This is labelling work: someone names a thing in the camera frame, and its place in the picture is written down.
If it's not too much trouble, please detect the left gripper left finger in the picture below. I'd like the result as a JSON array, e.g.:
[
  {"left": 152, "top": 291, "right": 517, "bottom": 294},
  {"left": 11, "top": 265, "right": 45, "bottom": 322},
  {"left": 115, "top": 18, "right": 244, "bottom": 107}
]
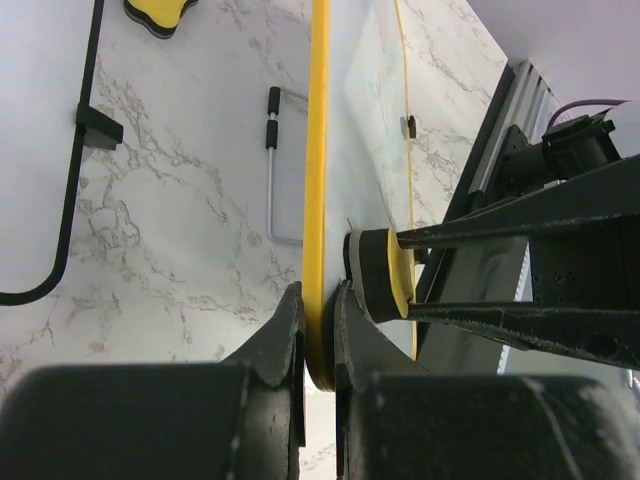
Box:
[{"left": 222, "top": 281, "right": 306, "bottom": 450}]

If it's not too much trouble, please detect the white slotted cable duct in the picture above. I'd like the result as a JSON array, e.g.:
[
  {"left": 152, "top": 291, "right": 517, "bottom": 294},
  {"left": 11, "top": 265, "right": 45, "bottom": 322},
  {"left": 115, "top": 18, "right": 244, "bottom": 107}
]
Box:
[{"left": 496, "top": 245, "right": 533, "bottom": 375}]

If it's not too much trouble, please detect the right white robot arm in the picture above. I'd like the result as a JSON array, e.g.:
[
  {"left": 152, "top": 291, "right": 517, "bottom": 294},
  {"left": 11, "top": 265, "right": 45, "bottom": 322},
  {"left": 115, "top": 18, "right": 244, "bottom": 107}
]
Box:
[{"left": 398, "top": 114, "right": 639, "bottom": 369}]

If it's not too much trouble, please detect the metal wire board stand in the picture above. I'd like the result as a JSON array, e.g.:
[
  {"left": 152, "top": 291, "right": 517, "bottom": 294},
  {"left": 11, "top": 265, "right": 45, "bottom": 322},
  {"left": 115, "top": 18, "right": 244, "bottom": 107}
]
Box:
[{"left": 265, "top": 86, "right": 308, "bottom": 247}]

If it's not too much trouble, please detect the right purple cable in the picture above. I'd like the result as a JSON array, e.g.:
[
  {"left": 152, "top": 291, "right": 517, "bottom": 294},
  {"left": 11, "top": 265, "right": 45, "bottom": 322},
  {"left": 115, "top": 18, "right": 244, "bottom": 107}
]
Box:
[{"left": 549, "top": 98, "right": 631, "bottom": 126}]

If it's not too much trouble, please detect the aluminium front rail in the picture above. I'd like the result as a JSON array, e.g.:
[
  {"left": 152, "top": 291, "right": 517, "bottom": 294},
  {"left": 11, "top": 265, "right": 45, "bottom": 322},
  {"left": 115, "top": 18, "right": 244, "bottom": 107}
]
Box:
[{"left": 467, "top": 60, "right": 561, "bottom": 195}]

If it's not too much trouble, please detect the yellow black eraser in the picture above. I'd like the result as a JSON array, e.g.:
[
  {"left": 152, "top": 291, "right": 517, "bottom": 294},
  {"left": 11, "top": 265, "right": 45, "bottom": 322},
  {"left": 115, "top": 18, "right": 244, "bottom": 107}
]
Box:
[
  {"left": 343, "top": 227, "right": 414, "bottom": 324},
  {"left": 123, "top": 0, "right": 192, "bottom": 39}
]

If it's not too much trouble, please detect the black framed whiteboard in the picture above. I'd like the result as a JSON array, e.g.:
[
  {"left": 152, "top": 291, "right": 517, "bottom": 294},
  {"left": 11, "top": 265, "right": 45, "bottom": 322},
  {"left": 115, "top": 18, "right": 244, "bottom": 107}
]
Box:
[{"left": 1, "top": 1, "right": 104, "bottom": 306}]

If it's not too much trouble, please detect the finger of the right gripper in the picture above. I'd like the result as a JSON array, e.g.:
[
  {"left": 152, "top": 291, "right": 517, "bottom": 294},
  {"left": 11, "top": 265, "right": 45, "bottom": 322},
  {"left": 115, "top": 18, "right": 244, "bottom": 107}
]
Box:
[
  {"left": 408, "top": 302, "right": 639, "bottom": 370},
  {"left": 397, "top": 155, "right": 639, "bottom": 249}
]

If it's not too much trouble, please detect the black framed board clip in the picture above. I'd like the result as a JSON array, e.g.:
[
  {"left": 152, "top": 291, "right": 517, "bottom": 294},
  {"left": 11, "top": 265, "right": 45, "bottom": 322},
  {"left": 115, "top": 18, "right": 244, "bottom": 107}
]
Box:
[{"left": 76, "top": 104, "right": 124, "bottom": 151}]

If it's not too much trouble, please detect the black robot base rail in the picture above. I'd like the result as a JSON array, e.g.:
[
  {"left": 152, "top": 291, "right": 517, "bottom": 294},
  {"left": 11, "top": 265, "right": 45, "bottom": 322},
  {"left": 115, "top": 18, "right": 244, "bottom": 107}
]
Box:
[{"left": 414, "top": 189, "right": 631, "bottom": 376}]

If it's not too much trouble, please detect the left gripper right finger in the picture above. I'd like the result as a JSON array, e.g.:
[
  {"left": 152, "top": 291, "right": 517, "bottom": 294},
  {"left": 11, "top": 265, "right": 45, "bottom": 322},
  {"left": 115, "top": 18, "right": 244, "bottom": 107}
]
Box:
[{"left": 333, "top": 281, "right": 427, "bottom": 450}]

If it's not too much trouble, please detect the yellow framed whiteboard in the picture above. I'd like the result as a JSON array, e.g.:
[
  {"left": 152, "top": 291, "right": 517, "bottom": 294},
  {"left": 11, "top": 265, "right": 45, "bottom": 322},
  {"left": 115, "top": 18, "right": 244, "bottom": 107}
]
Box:
[{"left": 302, "top": 1, "right": 414, "bottom": 391}]

